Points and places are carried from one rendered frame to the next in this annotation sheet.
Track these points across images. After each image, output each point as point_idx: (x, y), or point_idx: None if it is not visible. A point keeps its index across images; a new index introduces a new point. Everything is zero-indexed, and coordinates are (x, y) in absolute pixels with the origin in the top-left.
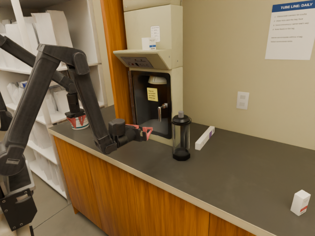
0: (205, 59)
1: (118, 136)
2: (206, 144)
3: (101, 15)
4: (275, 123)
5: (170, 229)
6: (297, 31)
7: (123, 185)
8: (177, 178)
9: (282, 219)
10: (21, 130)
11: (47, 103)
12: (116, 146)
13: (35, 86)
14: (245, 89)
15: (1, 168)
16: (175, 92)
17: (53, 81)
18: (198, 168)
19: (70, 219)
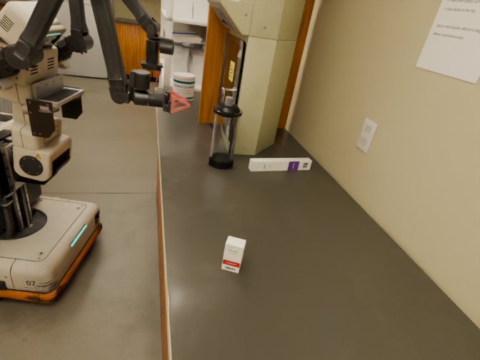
0: (349, 50)
1: (135, 88)
2: (269, 172)
3: None
4: (391, 193)
5: None
6: (477, 17)
7: None
8: (178, 173)
9: (198, 256)
10: (32, 31)
11: (181, 64)
12: (128, 98)
13: None
14: (376, 117)
15: (9, 56)
16: (249, 73)
17: (190, 38)
18: (213, 179)
19: (148, 205)
